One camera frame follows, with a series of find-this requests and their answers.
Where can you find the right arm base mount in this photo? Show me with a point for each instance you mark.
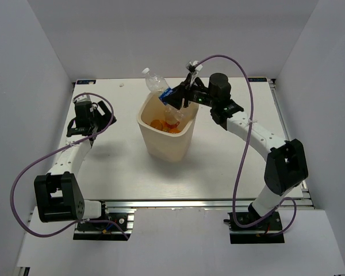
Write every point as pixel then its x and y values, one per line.
pixel 265 232

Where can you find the right blue table label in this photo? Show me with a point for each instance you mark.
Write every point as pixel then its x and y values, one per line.
pixel 257 79

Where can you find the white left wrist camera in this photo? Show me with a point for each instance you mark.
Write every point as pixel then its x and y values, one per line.
pixel 81 98

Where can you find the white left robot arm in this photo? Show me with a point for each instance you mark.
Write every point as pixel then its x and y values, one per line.
pixel 58 195

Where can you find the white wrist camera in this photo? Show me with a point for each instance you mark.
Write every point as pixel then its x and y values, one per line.
pixel 194 68
pixel 81 98

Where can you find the blue table label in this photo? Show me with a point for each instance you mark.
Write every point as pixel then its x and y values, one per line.
pixel 85 82
pixel 257 79

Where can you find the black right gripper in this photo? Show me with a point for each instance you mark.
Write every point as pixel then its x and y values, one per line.
pixel 184 92

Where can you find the orange juice bottle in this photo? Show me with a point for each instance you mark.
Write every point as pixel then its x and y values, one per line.
pixel 174 131
pixel 158 124

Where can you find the left blue table label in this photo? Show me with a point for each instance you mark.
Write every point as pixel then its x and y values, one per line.
pixel 85 82

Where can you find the clear bottle red cap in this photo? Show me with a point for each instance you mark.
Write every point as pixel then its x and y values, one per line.
pixel 172 120

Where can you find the clear bottle blue label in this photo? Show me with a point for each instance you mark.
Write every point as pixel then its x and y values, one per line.
pixel 157 85

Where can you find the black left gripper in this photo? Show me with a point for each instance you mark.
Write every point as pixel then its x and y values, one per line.
pixel 106 118

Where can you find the cream plastic bin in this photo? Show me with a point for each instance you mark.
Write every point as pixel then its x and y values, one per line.
pixel 171 147

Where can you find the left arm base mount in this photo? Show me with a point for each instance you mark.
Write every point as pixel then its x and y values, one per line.
pixel 114 224

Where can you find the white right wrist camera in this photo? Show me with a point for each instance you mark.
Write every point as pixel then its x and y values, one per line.
pixel 194 68

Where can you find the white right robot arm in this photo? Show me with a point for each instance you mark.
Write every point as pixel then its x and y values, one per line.
pixel 286 165

